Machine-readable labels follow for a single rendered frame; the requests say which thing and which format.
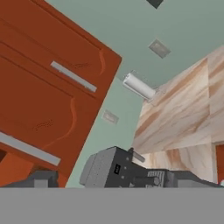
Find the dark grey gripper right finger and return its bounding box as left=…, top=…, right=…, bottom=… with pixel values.
left=165, top=170, right=223, bottom=189

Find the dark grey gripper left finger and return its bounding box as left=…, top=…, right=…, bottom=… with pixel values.
left=2, top=170, right=60, bottom=189

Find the orange cabinet run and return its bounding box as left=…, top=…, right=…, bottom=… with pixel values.
left=214, top=143, right=224, bottom=184

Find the orange cabinet door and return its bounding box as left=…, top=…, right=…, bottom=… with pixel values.
left=0, top=40, right=102, bottom=188
left=0, top=0, right=123, bottom=102

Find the white paper towel roll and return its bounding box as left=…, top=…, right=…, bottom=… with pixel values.
left=122, top=71, right=160, bottom=102

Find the grey bar cabinet handle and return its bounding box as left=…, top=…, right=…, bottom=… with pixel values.
left=50, top=60, right=98, bottom=94
left=0, top=130, right=62, bottom=167

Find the grey wall outlet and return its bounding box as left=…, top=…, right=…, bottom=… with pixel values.
left=101, top=109, right=120, bottom=125
left=148, top=38, right=172, bottom=60

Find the dark wall outlet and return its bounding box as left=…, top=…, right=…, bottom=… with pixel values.
left=145, top=0, right=165, bottom=10

